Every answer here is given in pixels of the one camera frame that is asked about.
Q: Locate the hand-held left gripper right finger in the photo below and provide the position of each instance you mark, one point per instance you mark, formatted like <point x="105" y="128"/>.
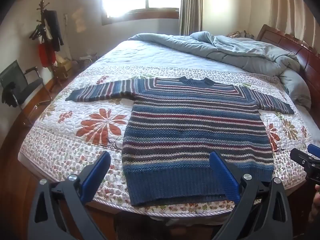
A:
<point x="223" y="177"/>

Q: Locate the wooden coat rack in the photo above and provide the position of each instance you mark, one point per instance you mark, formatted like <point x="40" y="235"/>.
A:
<point x="42" y="17"/>

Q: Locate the black hanging jacket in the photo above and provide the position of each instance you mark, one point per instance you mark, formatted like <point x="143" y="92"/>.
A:
<point x="54" y="28"/>

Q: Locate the sheer wall curtain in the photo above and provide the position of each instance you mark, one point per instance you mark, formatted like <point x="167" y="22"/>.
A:
<point x="290" y="7"/>

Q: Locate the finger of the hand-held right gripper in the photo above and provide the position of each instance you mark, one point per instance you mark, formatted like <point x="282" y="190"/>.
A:
<point x="314" y="150"/>
<point x="303" y="162"/>

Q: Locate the blue striped knit sweater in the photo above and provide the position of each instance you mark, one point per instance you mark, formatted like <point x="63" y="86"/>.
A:
<point x="195" y="120"/>

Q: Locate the wooden headboard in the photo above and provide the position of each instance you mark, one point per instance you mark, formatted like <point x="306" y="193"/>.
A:
<point x="297" y="47"/>

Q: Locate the black office chair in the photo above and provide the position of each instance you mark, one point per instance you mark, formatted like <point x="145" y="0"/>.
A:
<point x="23" y="87"/>

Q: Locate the beige curtain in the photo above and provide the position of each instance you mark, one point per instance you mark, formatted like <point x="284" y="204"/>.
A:
<point x="191" y="7"/>

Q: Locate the grey-blue duvet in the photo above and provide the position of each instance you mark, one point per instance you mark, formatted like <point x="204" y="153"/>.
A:
<point x="240" y="50"/>

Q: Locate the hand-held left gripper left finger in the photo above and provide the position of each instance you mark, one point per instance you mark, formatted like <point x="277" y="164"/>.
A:
<point x="96" y="173"/>

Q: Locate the striped storage basket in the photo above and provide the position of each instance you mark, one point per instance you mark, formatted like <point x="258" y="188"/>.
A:
<point x="88" y="62"/>

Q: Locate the dark cloth on chair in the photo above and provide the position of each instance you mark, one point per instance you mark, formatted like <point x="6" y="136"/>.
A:
<point x="8" y="95"/>

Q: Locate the floral quilted bedspread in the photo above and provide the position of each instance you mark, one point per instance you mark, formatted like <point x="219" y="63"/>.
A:
<point x="82" y="110"/>

